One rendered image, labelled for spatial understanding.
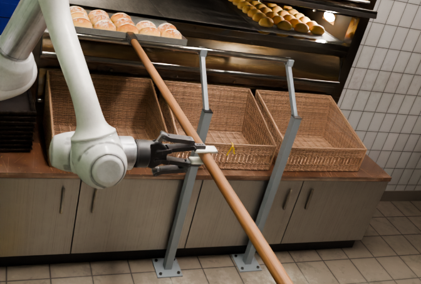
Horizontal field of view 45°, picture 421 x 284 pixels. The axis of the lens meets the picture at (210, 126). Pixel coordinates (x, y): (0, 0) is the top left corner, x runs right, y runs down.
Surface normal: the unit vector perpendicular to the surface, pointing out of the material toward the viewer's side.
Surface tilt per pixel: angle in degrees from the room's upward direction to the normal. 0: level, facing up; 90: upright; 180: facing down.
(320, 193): 90
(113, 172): 76
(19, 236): 90
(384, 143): 90
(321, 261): 0
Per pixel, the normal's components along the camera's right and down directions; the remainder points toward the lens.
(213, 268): 0.23, -0.87
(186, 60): 0.38, 0.15
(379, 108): 0.33, 0.48
